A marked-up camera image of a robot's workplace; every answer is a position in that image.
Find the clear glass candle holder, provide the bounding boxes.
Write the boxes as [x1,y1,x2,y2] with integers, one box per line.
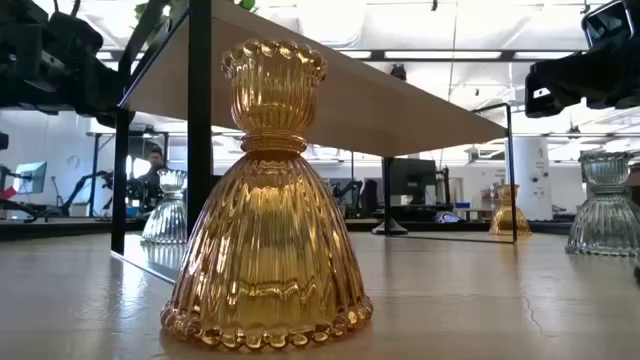
[141,168,189,246]
[565,150,640,258]

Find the green potted plant black pot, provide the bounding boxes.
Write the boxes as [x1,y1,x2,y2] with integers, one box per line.
[130,0,257,32]

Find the white round column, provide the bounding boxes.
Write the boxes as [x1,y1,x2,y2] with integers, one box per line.
[504,135,554,223]

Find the red storage rack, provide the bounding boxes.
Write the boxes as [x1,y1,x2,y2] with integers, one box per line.
[479,187,494,221]

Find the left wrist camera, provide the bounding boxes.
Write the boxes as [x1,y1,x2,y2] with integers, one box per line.
[47,10,105,57]

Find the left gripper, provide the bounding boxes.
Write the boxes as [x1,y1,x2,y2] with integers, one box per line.
[0,47,137,129]

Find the red and black bar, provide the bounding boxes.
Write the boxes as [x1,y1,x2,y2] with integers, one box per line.
[0,185,40,222]

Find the wooden shelf riser black legs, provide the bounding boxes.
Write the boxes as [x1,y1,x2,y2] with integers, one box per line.
[110,0,519,286]

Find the black computer monitor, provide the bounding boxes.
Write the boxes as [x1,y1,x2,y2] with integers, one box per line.
[388,157,439,207]

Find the black aluminium table frame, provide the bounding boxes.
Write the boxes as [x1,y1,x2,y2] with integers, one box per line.
[0,215,574,242]

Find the lit computer monitor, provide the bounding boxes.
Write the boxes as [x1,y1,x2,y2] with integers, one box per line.
[13,160,49,196]

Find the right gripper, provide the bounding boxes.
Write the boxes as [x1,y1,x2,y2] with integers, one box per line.
[524,34,640,120]

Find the black ceiling light rail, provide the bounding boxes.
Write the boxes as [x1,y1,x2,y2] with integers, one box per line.
[94,47,589,63]

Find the amber glass candle holder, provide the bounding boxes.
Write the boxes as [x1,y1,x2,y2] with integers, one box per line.
[159,38,375,351]
[488,183,533,238]

